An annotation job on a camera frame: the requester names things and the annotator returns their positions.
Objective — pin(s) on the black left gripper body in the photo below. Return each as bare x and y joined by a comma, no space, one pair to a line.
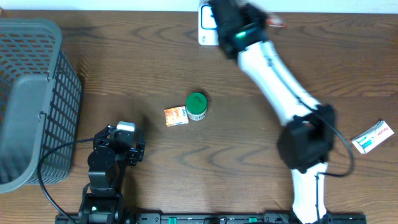
134,155

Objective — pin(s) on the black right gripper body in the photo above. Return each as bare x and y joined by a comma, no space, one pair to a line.
255,15

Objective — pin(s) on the red Top chocolate bar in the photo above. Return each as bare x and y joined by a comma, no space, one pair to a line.
275,21

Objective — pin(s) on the orange snack packet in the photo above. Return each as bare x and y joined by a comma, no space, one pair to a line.
176,116

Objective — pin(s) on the green lid jar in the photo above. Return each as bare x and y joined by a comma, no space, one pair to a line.
196,105

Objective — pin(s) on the white Panadol box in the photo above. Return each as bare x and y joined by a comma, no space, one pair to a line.
373,137

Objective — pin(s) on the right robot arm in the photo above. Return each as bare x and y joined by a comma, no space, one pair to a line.
306,137

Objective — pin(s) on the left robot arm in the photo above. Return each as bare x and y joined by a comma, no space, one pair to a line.
102,199

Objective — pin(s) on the white barcode scanner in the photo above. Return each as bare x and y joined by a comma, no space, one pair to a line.
207,33

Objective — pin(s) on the grey plastic basket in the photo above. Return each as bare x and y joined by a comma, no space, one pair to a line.
40,98

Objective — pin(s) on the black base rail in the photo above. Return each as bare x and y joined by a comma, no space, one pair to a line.
268,217

